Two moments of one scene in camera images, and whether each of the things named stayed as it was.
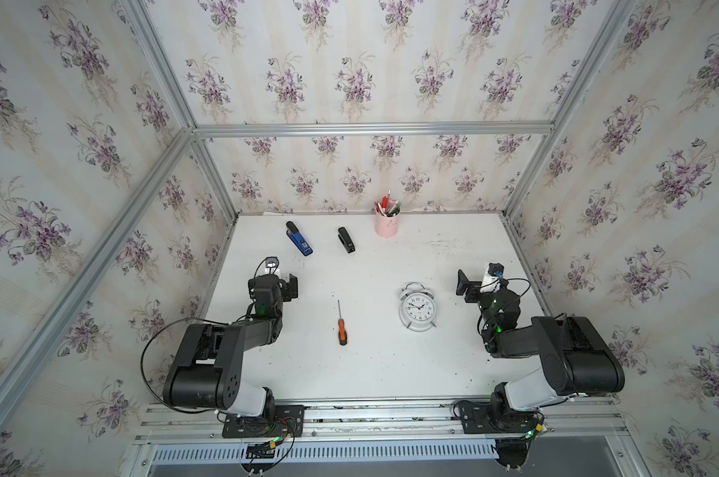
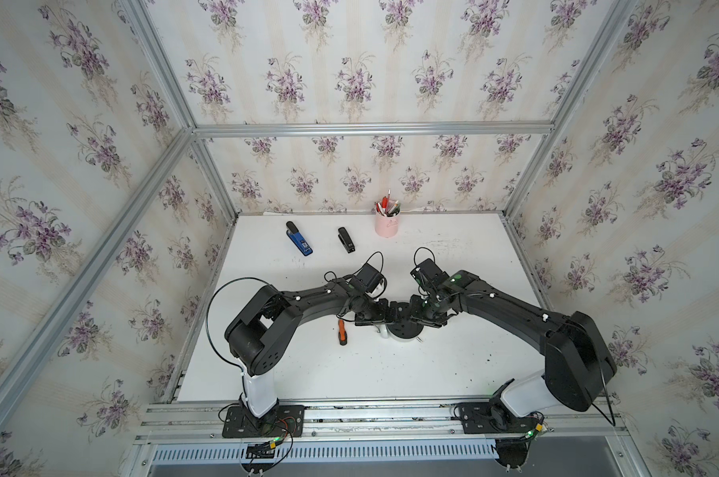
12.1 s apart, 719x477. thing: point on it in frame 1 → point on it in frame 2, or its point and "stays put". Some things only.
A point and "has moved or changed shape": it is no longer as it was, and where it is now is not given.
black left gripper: x=288 y=290 → x=382 y=315
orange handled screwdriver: x=342 y=332 stays put
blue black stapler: x=300 y=240 stays put
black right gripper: x=463 y=284 → x=415 y=317
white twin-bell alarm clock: x=417 y=307 has moved or changed shape
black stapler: x=346 y=239 stays put
